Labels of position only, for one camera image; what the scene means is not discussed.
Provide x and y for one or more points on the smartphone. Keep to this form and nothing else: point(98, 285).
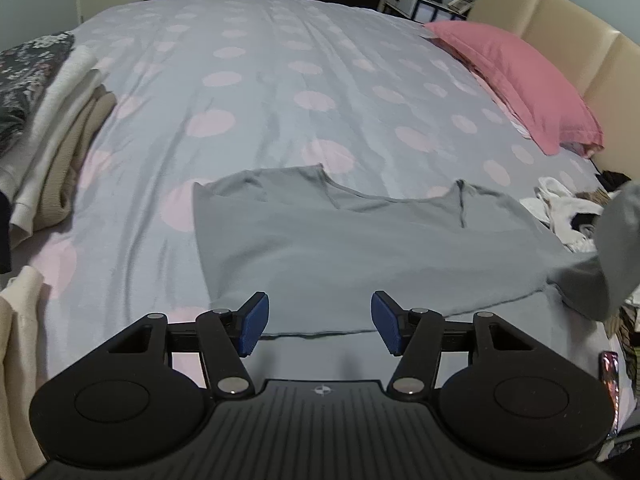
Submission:
point(609, 385)

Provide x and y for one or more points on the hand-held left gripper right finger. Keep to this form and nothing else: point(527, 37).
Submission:
point(387, 322)

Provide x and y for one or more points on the dark floral folded garment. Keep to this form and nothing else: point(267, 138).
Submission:
point(25, 70)

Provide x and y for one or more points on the grey t-shirt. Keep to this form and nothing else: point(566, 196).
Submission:
point(350, 250)

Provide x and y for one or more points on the desk telephone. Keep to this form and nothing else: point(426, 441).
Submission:
point(460, 4)

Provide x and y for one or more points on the pink pillow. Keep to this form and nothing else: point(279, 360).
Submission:
point(520, 80)

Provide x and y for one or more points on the black folded garment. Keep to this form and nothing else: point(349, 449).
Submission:
point(4, 235)

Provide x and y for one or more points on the beige folded garment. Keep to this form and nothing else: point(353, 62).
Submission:
point(75, 150)

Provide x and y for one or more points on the grey pink-dotted bed sheet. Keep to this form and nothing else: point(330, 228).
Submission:
point(250, 60)

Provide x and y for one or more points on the beige padded headboard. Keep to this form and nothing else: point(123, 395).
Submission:
point(575, 15)

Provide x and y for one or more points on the white nightstand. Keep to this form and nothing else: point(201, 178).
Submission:
point(400, 0)

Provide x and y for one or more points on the white folded knit garment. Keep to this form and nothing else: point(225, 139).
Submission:
point(55, 105)

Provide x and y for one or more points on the cream folded garment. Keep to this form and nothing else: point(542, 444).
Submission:
point(15, 360)

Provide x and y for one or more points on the cream garment with black trim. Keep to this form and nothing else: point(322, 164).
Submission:
point(555, 205)

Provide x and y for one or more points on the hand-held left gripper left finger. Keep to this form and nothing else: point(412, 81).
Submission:
point(252, 322)

